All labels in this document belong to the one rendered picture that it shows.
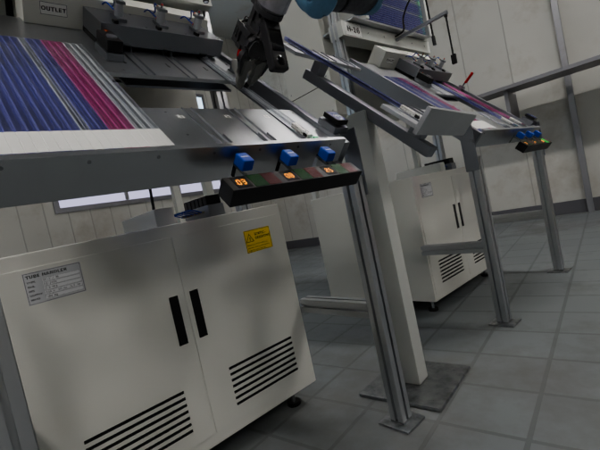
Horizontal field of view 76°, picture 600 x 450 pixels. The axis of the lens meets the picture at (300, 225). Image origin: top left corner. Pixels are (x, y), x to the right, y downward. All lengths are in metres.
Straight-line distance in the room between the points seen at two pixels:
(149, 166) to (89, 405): 0.53
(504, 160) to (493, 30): 1.26
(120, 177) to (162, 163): 0.07
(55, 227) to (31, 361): 3.37
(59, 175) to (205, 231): 0.48
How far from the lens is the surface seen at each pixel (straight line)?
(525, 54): 4.46
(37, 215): 4.22
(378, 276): 0.98
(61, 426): 0.96
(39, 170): 0.61
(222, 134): 0.78
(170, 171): 0.67
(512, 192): 4.42
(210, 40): 1.26
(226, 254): 1.04
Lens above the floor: 0.60
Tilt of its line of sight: 3 degrees down
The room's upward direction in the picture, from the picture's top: 12 degrees counter-clockwise
